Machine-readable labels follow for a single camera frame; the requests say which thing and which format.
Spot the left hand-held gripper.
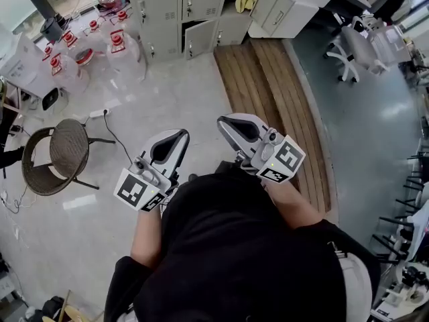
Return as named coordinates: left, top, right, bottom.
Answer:
left=113, top=128, right=190, bottom=213

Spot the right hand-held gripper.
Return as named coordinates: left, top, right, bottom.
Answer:
left=217, top=113, right=306, bottom=184

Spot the grey locker door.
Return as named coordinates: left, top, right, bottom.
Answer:
left=249, top=0, right=296, bottom=37
left=184, top=19, right=216, bottom=60

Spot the person's right forearm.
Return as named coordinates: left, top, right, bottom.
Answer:
left=267, top=179, right=323, bottom=231

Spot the person's left forearm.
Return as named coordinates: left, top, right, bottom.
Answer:
left=129, top=207, right=168, bottom=268

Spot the wooden slatted platform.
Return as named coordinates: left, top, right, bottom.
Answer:
left=213, top=38, right=333, bottom=214

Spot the brown wicker chair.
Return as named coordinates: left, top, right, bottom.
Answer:
left=21, top=118, right=117, bottom=197

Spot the person's black clothing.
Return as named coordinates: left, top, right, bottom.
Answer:
left=103, top=161, right=381, bottom=322

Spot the cluster of clear water jugs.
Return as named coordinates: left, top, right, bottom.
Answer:
left=40, top=7, right=147, bottom=94

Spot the small white appliance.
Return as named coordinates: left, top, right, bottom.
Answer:
left=41, top=87, right=70, bottom=112

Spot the white grey office chair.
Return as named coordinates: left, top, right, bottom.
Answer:
left=322, top=16, right=391, bottom=84

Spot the red rimmed bowl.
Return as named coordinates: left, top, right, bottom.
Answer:
left=74, top=48, right=95, bottom=67

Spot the black metal rack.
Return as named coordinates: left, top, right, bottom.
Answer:
left=371, top=138, right=429, bottom=265

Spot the wooden stick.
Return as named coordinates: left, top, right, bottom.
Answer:
left=57, top=289, right=72, bottom=322

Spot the white office machine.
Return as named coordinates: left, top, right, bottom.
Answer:
left=367, top=23, right=414, bottom=67

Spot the white waist pouch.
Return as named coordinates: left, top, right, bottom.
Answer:
left=336, top=250, right=373, bottom=322

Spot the black bag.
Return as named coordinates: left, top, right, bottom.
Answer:
left=41, top=295, right=65, bottom=322

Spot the large white box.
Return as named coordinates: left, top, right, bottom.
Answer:
left=0, top=32, right=60, bottom=100

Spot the black bucket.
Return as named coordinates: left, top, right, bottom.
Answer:
left=40, top=13, right=65, bottom=42

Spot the black power cable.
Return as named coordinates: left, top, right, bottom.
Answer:
left=103, top=111, right=134, bottom=164

